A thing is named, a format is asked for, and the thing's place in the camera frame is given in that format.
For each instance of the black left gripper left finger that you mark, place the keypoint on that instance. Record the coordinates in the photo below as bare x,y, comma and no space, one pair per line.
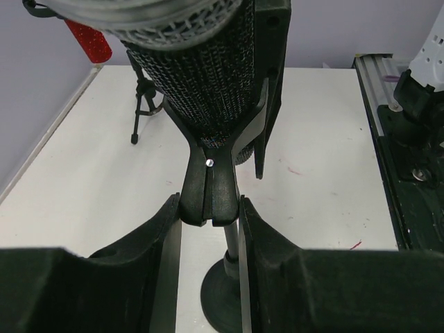
128,286

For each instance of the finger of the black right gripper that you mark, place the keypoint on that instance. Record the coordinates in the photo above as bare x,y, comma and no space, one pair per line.
272,20

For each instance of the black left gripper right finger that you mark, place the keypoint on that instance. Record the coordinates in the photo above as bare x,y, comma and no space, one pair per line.
285,288

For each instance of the black glitter microphone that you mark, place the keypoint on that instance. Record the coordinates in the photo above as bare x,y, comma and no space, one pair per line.
200,54

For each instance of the black round-base stand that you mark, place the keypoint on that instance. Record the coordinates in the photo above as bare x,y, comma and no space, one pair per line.
210,192

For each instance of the black tripod shock-mount stand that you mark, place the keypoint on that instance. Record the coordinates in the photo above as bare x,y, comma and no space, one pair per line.
145,89

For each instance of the red glitter microphone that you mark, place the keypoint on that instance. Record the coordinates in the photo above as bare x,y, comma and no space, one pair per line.
92,42

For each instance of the black front mounting rail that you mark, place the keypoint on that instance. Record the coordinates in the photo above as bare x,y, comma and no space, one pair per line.
416,211

